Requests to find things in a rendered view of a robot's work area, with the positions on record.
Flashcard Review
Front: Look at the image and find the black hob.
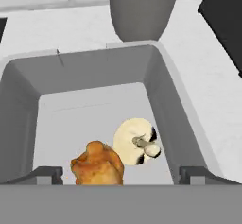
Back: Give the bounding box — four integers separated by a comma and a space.
0, 17, 8, 43

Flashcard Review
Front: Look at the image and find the black flat appliance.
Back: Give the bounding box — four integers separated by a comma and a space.
197, 0, 242, 78

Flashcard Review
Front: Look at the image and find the cream white mushroom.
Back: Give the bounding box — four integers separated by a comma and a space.
112, 117, 162, 166

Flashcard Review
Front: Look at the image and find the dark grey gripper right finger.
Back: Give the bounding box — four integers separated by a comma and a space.
178, 165, 239, 186

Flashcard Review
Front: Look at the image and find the golden brown chicken drumstick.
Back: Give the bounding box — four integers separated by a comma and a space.
69, 140, 125, 186

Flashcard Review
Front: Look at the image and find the grey rounded vase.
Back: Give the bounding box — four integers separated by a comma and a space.
108, 0, 182, 43

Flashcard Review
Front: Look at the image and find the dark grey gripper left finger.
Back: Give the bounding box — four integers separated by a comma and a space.
3, 165, 64, 186

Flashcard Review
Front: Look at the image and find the grey plastic tupperware container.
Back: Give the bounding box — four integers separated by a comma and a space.
0, 40, 224, 186

